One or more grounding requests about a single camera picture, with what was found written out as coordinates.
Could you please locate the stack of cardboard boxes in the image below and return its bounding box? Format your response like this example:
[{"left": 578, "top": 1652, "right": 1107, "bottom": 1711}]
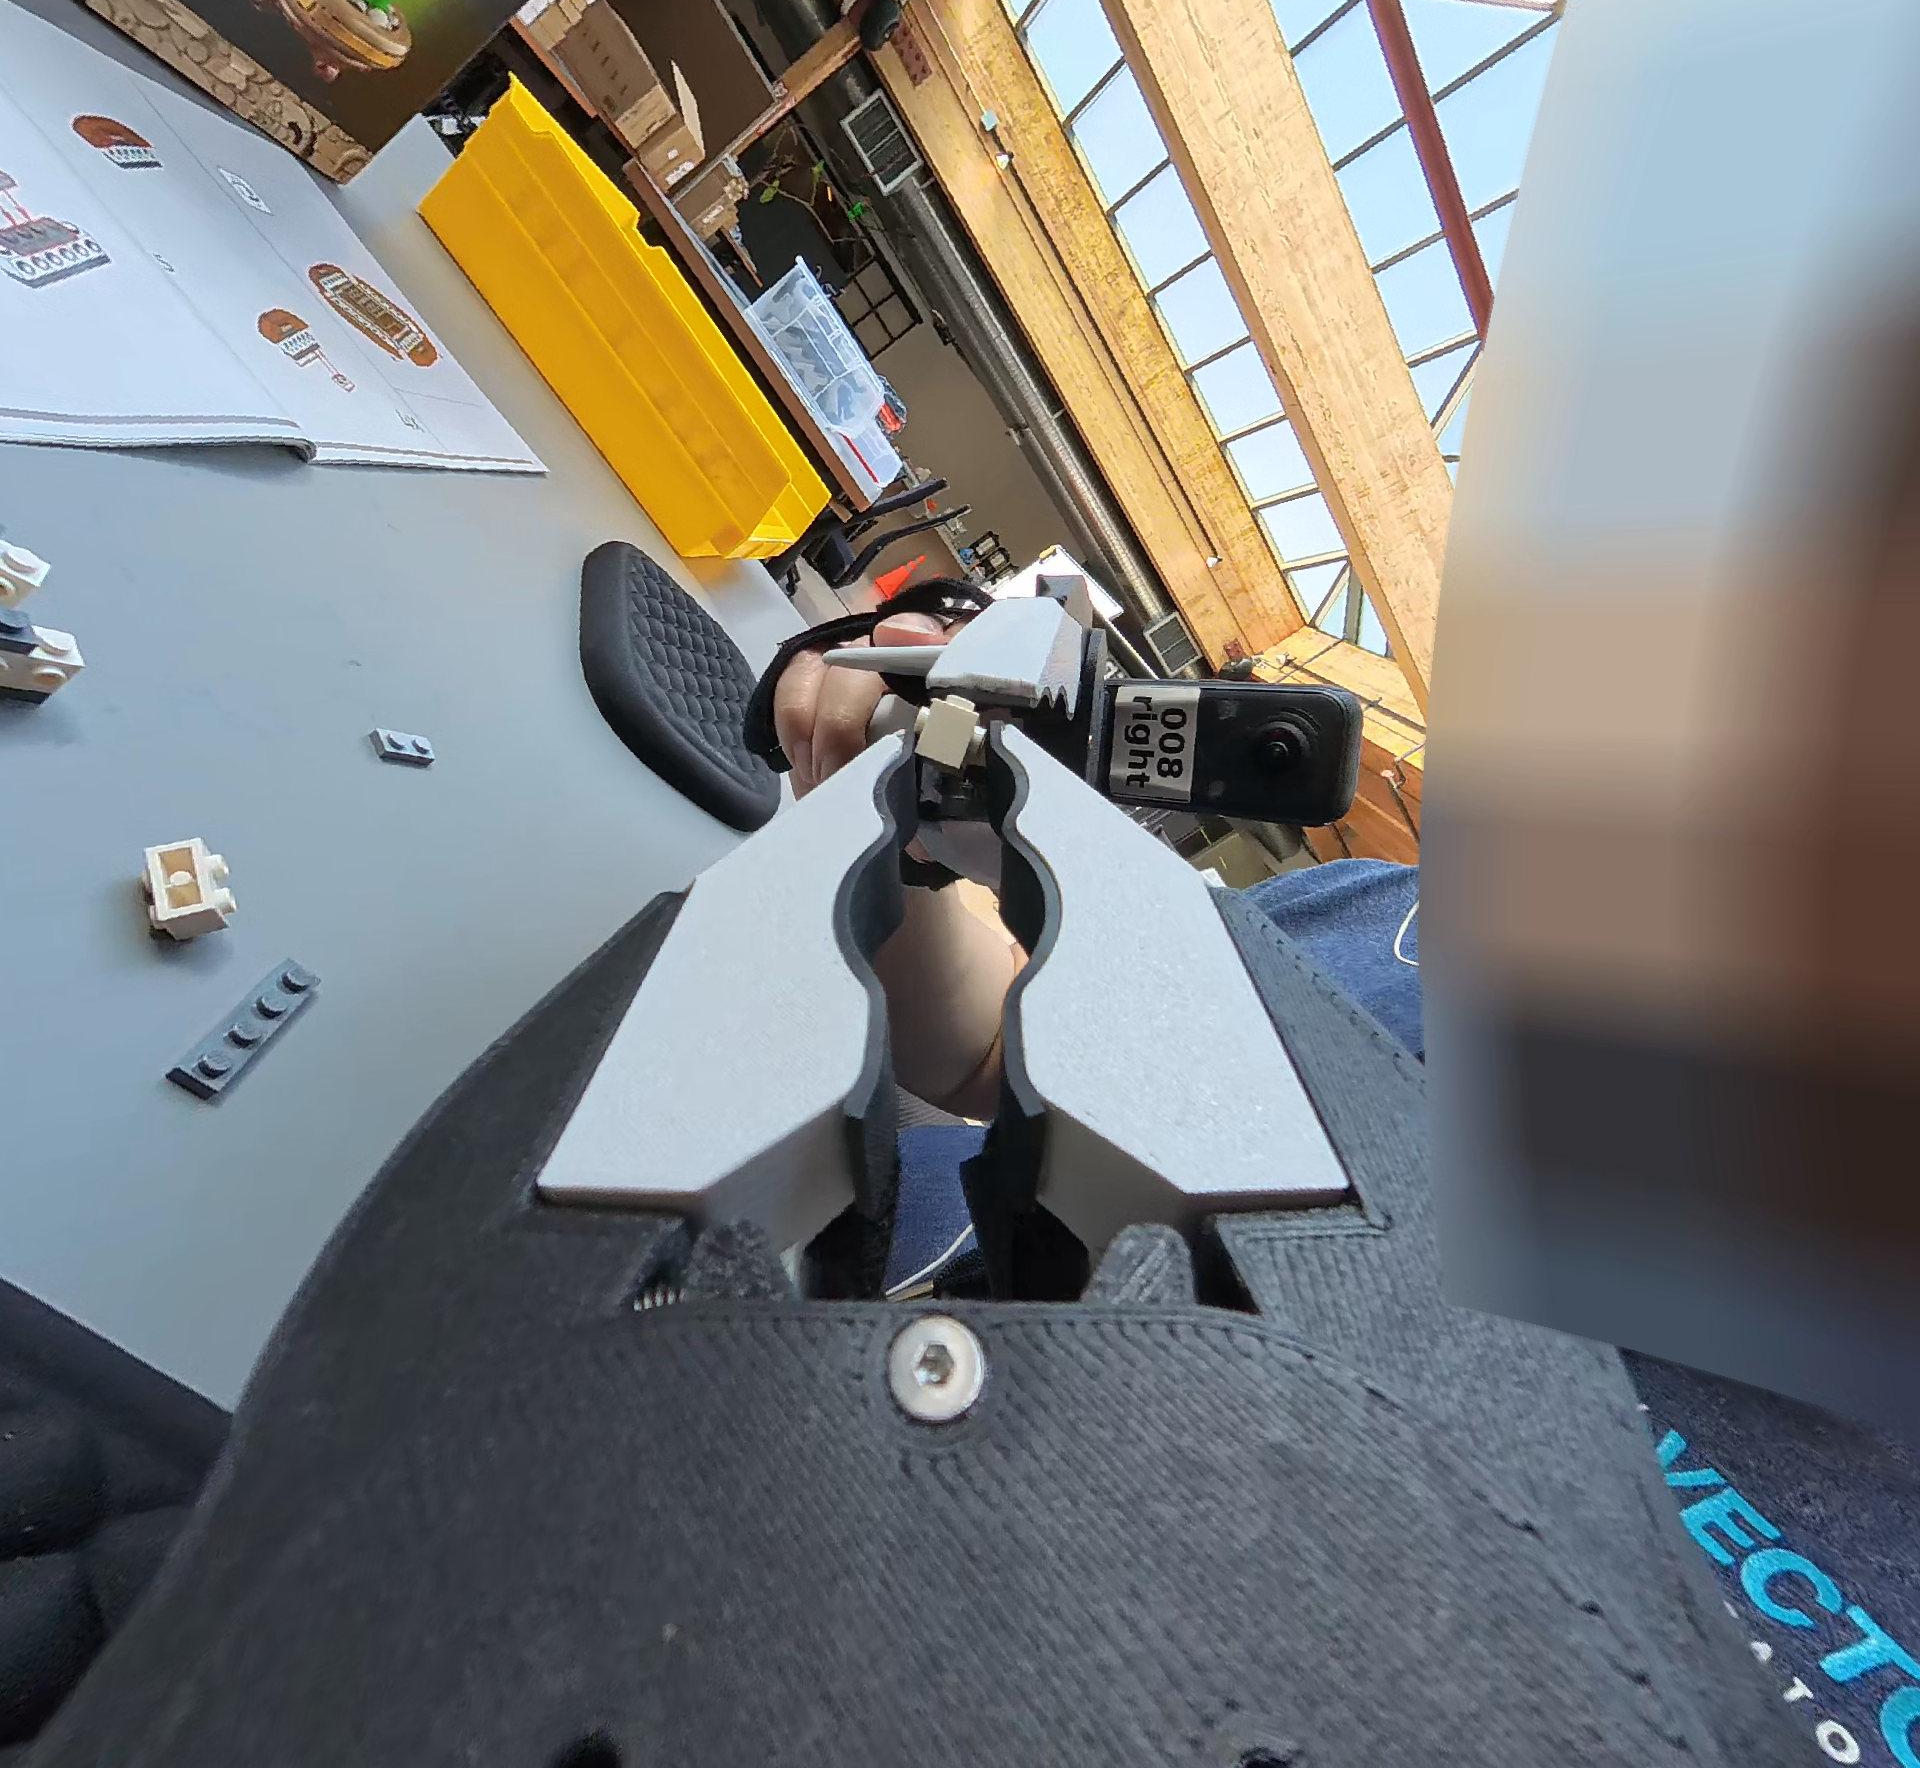
[{"left": 508, "top": 0, "right": 753, "bottom": 239}]

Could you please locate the person's right hand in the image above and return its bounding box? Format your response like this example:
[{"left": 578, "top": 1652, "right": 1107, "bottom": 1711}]
[{"left": 769, "top": 603, "right": 944, "bottom": 800}]

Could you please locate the black padded wrist rest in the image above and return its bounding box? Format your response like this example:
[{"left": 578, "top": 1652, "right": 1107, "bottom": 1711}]
[
  {"left": 578, "top": 538, "right": 785, "bottom": 836},
  {"left": 0, "top": 1272, "right": 233, "bottom": 1711}
]

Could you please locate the person's right forearm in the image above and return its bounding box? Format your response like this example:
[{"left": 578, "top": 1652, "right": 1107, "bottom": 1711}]
[{"left": 885, "top": 841, "right": 1030, "bottom": 1123}]

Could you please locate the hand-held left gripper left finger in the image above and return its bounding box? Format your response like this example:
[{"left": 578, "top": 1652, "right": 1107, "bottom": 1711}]
[{"left": 534, "top": 730, "right": 920, "bottom": 1298}]

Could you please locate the person's navy sweatshirt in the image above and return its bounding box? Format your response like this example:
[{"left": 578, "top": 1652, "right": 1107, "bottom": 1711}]
[{"left": 1254, "top": 860, "right": 1920, "bottom": 1768}]

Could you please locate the clear plastic storage box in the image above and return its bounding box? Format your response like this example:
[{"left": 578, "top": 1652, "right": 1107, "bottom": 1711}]
[{"left": 742, "top": 254, "right": 903, "bottom": 484}]

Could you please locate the yellow plastic bin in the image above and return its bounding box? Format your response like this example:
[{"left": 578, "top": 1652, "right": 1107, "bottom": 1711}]
[{"left": 416, "top": 74, "right": 834, "bottom": 561}]

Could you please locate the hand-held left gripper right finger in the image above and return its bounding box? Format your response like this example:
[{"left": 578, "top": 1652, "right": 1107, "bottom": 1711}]
[{"left": 983, "top": 725, "right": 1352, "bottom": 1298}]

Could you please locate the lego instruction booklet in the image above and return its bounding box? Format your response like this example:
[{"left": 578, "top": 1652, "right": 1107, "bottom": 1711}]
[{"left": 0, "top": 0, "right": 546, "bottom": 475}]

